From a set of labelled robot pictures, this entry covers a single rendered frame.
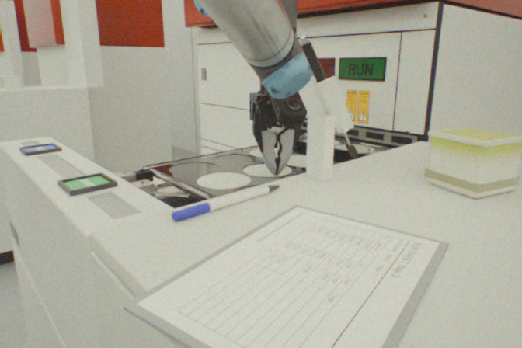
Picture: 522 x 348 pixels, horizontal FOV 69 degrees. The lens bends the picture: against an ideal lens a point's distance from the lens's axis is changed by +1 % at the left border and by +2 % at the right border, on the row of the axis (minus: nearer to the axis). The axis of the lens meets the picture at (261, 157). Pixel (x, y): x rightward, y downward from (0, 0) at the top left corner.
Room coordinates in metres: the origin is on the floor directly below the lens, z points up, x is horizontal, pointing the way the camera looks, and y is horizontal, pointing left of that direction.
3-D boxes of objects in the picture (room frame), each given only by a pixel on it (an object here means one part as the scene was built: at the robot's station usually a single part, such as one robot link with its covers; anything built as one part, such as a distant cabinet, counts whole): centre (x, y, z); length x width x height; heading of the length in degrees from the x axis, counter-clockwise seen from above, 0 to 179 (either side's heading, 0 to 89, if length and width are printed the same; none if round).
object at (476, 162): (0.44, -0.25, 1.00); 0.07 x 0.07 x 0.07; 26
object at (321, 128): (0.49, -0.09, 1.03); 0.06 x 0.04 x 0.13; 131
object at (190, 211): (0.38, 0.03, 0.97); 0.14 x 0.01 x 0.01; 131
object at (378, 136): (0.90, -0.16, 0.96); 0.44 x 0.01 x 0.02; 41
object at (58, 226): (0.56, 0.31, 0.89); 0.55 x 0.09 x 0.14; 41
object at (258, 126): (0.67, -0.01, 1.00); 0.05 x 0.02 x 0.09; 105
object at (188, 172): (0.75, -0.01, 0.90); 0.34 x 0.34 x 0.01; 41
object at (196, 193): (0.63, 0.13, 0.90); 0.38 x 0.01 x 0.01; 41
